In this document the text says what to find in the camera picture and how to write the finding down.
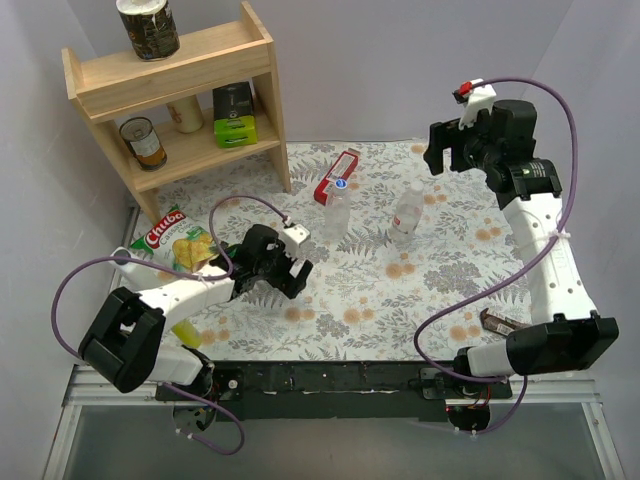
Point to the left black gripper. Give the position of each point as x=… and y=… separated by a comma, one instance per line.
x=288, y=279

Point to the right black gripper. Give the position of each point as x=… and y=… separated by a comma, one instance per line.
x=437, y=145

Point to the clear bottle cap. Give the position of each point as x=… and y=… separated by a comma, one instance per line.
x=416, y=186

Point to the clear plastic bottle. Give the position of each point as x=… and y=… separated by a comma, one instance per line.
x=336, y=213

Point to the clear bottle with red label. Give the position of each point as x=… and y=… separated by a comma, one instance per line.
x=406, y=217

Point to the blue bottle cap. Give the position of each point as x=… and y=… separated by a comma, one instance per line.
x=341, y=184

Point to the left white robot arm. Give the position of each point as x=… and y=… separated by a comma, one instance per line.
x=124, y=344

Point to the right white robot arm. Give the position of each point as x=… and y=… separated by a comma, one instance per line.
x=567, y=332

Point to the yellow bottle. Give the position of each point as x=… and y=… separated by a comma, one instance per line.
x=187, y=333

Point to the white bottle grey cap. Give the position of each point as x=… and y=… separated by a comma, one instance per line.
x=125, y=261

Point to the red rectangular box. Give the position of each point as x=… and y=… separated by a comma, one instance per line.
x=342, y=168

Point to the floral table mat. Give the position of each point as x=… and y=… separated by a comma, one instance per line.
x=366, y=298

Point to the green Chuba chips bag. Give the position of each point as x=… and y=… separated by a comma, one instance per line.
x=177, y=242

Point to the black and green box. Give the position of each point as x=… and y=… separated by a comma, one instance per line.
x=234, y=121

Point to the brown chocolate bar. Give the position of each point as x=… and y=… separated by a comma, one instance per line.
x=500, y=325

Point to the wooden shelf unit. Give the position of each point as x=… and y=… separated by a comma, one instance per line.
x=105, y=89

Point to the cream cylindrical container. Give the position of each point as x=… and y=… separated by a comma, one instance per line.
x=186, y=114

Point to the tin can on lower shelf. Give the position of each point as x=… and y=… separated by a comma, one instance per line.
x=140, y=137

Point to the dark can on shelf top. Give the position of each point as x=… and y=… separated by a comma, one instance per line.
x=150, y=27

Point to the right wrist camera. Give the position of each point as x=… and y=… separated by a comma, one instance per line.
x=474, y=96

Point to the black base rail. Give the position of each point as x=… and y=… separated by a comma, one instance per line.
x=267, y=390

